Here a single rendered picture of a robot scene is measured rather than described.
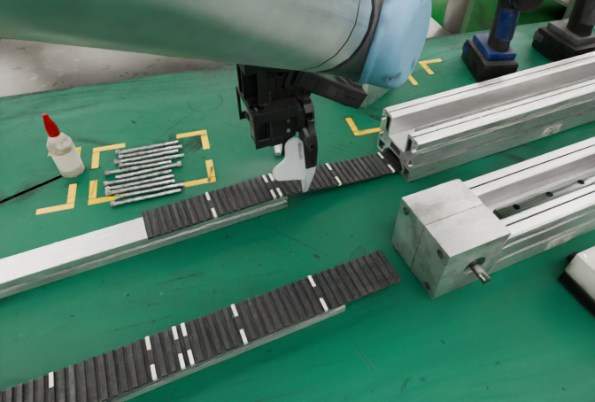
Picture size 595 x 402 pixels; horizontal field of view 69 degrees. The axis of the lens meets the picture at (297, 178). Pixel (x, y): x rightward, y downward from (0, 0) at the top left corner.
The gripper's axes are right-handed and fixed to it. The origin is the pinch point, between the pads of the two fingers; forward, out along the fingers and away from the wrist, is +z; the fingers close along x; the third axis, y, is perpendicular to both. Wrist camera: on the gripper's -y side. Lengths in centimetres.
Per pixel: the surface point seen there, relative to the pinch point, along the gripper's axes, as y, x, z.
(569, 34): -70, -14, 0
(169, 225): 20.1, 1.7, 2.3
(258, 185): 6.2, -0.7, 2.4
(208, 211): 14.4, 1.2, 2.4
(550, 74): -51, -2, -2
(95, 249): 30.0, 1.6, 2.6
